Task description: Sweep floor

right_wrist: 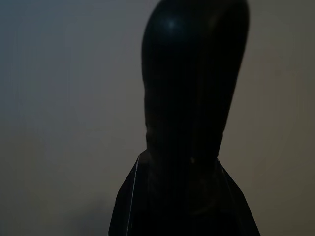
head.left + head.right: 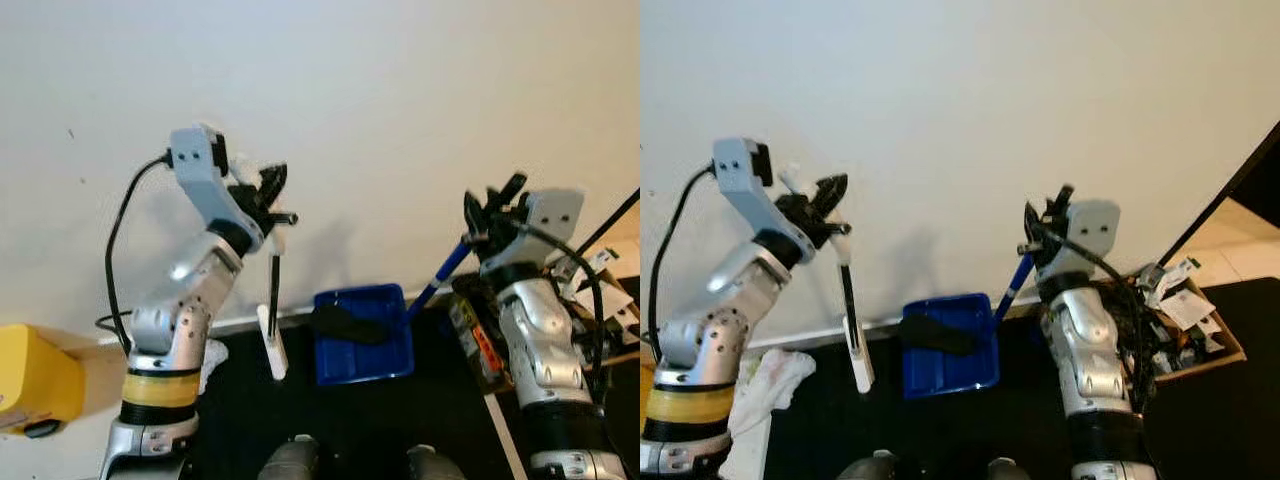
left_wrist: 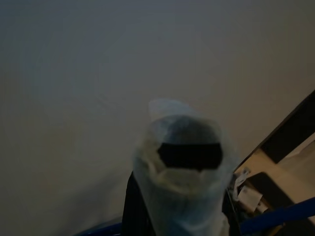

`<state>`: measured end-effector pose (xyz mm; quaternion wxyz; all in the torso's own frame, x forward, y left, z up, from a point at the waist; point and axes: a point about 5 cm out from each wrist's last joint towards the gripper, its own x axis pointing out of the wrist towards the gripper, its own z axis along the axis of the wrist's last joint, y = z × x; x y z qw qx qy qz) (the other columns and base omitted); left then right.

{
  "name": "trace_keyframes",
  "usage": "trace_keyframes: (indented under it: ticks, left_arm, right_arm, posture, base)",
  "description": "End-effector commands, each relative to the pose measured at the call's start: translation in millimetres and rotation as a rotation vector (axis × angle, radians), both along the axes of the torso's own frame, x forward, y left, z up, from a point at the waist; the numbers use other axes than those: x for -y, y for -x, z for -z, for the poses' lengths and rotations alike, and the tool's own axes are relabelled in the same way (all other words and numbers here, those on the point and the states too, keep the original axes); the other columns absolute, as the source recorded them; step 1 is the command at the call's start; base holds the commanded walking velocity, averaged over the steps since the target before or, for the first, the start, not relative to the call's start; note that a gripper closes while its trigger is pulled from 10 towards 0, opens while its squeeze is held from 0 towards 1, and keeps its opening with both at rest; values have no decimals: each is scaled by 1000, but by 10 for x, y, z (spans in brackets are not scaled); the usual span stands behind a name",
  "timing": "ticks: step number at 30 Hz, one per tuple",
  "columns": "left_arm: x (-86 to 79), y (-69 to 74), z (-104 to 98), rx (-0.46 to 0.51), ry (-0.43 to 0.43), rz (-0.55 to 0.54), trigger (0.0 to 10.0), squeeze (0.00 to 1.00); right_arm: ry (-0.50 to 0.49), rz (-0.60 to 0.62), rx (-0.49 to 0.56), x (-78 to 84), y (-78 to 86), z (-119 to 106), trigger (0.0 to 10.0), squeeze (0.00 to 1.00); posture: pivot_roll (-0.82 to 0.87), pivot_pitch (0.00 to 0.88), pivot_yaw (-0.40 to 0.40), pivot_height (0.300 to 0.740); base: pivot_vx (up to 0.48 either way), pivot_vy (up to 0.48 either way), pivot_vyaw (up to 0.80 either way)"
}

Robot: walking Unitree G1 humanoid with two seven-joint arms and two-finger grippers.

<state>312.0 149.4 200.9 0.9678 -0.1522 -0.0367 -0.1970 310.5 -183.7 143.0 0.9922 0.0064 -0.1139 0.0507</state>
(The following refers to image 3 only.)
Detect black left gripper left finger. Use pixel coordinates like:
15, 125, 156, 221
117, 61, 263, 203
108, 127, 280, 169
122, 171, 158, 236

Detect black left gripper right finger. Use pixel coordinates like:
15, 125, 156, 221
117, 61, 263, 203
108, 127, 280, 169
222, 188, 244, 236

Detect plastic broom handle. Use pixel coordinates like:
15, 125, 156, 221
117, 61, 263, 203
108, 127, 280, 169
131, 98, 239, 236

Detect white paper scraps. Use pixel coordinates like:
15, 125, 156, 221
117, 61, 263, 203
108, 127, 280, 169
230, 167, 269, 215

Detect blue metal bar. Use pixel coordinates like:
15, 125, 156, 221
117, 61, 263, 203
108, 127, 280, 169
80, 202, 315, 236

